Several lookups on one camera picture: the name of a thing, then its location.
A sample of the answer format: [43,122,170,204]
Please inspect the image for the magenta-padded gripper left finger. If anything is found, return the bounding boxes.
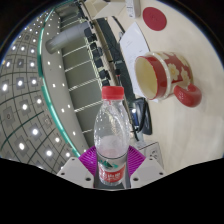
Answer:
[56,146,100,190]

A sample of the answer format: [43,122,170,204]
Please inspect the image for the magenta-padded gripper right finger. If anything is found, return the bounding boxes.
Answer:
[125,145,166,190]

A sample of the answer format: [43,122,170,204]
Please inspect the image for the clear red-capped water bottle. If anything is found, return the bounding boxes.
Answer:
[93,85,132,187]

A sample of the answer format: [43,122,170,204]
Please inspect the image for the round ceiling lights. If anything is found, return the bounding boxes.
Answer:
[0,9,83,168]

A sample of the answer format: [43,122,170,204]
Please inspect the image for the red floral ceramic mug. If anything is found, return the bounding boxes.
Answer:
[134,51,203,108]

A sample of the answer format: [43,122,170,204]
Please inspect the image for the long curved conference desk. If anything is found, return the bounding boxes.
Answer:
[78,1,139,134]

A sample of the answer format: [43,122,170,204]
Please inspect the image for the black office chairs row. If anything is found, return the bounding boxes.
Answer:
[83,21,113,88]

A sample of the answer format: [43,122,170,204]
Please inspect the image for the white printed paper sheet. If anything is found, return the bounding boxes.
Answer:
[118,21,159,103]

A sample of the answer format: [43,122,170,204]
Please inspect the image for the flat round red coaster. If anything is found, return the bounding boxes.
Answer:
[142,6,168,32]

